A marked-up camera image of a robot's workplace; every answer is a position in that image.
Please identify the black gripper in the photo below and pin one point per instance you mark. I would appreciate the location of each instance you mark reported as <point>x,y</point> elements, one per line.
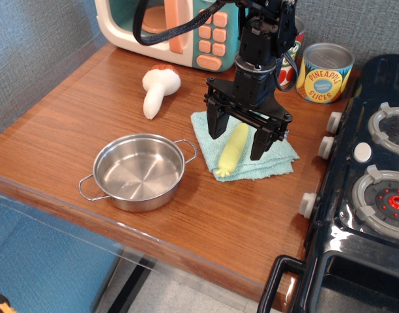
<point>249,98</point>

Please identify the yellow-green plush spoon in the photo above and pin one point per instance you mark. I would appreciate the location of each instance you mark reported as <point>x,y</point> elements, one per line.
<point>232,151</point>

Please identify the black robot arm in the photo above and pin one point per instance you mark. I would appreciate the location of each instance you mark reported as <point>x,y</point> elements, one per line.
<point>267,32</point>

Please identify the light blue folded cloth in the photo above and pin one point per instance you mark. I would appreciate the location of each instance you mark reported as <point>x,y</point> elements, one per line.
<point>276,161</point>

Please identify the tomato sauce can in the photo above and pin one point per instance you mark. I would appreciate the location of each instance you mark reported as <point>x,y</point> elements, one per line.
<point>287,73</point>

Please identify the white plush mushroom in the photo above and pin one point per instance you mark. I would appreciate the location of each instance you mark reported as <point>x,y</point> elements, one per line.
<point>159,81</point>

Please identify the pineapple slices can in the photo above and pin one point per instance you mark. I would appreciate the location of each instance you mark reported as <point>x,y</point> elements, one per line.
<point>324,72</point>

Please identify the stainless steel pot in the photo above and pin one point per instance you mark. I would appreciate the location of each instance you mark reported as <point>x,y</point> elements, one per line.
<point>138,172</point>

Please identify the black toy stove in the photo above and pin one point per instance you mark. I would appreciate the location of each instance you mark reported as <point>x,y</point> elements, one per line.
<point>352,244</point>

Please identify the orange plush toy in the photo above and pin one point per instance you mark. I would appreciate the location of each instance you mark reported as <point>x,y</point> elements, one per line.
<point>5,308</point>

